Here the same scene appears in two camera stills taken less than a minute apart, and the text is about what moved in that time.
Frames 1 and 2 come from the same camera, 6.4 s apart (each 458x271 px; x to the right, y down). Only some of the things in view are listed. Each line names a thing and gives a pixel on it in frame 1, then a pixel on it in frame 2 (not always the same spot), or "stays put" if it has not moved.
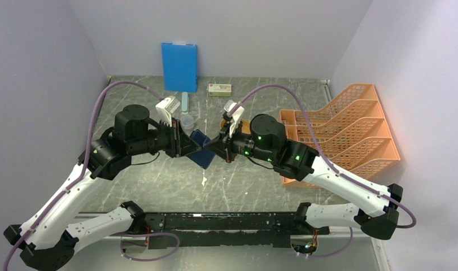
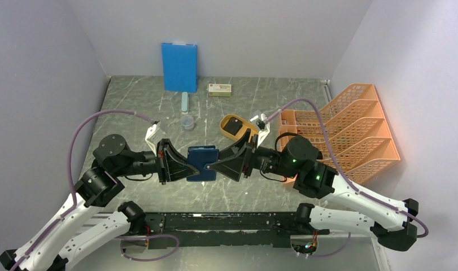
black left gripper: (180, 143) to (171, 164)
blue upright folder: (180, 67) stays put
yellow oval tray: (245, 125) stays put
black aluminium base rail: (222, 230) stays put
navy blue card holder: (203, 157) to (199, 156)
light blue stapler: (184, 103) stays put
